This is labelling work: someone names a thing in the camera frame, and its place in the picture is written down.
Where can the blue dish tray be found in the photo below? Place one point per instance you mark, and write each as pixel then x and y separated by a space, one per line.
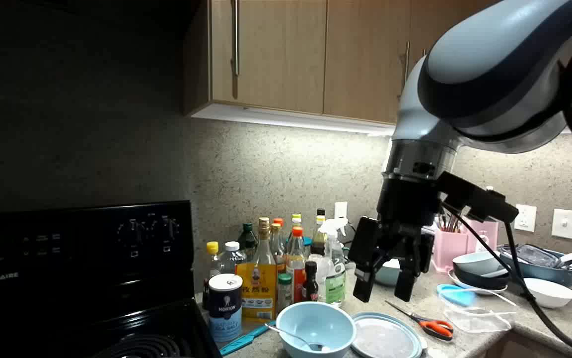
pixel 545 261

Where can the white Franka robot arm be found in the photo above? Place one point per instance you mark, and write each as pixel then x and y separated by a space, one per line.
pixel 497 60

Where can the yellow cap clear bottle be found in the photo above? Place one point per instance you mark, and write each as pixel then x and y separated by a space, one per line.
pixel 213 259

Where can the metal spoon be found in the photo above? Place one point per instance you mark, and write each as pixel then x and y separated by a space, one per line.
pixel 296 336

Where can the tall yellow cap bottle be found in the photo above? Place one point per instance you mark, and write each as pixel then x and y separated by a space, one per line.
pixel 296 219

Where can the clear plastic container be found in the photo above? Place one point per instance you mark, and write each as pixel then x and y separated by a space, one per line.
pixel 477 320

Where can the small dark sauce bottle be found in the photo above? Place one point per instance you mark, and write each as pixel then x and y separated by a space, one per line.
pixel 310 283

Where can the white wall outlet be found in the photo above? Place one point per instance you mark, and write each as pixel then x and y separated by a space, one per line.
pixel 527 217
pixel 340 209

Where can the dark blue salt canister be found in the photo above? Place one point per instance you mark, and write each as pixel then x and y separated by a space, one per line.
pixel 225 304

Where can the white cap clear bottle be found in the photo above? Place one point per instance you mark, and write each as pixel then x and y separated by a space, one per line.
pixel 233 255

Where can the orange cap red sauce bottle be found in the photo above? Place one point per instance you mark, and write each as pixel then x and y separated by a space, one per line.
pixel 296 261

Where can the yellow label oil bottle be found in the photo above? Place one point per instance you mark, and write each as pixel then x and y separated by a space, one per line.
pixel 259 288

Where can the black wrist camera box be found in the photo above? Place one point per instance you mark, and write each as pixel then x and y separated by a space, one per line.
pixel 477 199

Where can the small white bowl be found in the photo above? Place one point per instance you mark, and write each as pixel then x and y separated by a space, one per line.
pixel 549 290

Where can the small green lid jar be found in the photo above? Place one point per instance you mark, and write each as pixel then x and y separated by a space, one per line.
pixel 285 290

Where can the black kitchen stove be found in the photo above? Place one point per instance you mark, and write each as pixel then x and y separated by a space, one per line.
pixel 80 279

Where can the wooden wall cabinets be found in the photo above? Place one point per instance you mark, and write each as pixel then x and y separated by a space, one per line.
pixel 298 52

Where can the orange cap amber bottle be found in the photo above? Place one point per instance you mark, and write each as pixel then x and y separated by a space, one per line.
pixel 277 239

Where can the teal flat utensil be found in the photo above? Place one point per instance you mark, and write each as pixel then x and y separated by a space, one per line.
pixel 243 338

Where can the white spray bottle green label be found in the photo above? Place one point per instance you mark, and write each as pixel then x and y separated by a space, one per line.
pixel 334 271

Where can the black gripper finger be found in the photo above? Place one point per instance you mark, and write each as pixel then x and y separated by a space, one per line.
pixel 418 255
pixel 364 245

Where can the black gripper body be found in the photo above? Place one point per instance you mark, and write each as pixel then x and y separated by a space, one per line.
pixel 406 201

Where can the stacked dark blue bowls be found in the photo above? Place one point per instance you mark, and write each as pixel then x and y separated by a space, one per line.
pixel 479 271

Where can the small blue plastic lid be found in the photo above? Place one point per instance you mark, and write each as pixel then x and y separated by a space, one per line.
pixel 457 294

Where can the dark green glass bottle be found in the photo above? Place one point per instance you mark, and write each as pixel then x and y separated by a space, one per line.
pixel 247 239

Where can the under cabinet light strip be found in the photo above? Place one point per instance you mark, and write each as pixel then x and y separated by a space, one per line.
pixel 287 119

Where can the small light blue bowl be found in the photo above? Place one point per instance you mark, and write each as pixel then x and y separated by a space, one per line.
pixel 316 328

